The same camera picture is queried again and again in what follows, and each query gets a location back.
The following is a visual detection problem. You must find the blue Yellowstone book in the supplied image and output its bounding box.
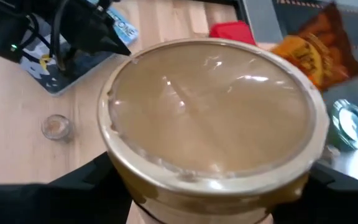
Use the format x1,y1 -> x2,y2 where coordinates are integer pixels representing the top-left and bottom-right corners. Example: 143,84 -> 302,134
19,6 -> 139,96

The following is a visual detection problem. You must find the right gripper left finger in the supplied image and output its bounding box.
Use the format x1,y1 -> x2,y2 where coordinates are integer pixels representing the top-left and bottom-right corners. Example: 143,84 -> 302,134
0,152 -> 133,224

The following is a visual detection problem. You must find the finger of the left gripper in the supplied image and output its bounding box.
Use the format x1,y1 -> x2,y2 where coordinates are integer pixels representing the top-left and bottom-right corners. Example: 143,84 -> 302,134
57,46 -> 83,74
79,12 -> 132,57

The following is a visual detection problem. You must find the small cork-lid glass jar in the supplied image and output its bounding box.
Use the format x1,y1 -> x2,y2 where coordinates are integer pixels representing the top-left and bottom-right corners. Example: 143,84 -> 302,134
40,114 -> 74,142

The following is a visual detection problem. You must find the tan-lid spice jar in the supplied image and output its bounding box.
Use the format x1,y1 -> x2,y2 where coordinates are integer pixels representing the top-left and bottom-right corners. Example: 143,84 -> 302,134
97,37 -> 331,224

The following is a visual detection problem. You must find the orange spice packet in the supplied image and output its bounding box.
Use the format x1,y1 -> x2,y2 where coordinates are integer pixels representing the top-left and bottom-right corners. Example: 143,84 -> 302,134
270,1 -> 358,91

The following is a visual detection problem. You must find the green-lid herb jar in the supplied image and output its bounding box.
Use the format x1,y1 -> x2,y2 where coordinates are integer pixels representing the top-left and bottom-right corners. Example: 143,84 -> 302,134
326,98 -> 358,152

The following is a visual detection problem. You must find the red-lid paprika tin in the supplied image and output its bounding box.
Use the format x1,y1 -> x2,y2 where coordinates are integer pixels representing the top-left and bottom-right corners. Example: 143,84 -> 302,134
209,20 -> 257,46

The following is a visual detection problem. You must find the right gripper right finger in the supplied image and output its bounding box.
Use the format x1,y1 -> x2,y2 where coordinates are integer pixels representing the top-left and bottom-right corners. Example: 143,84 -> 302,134
272,163 -> 358,224

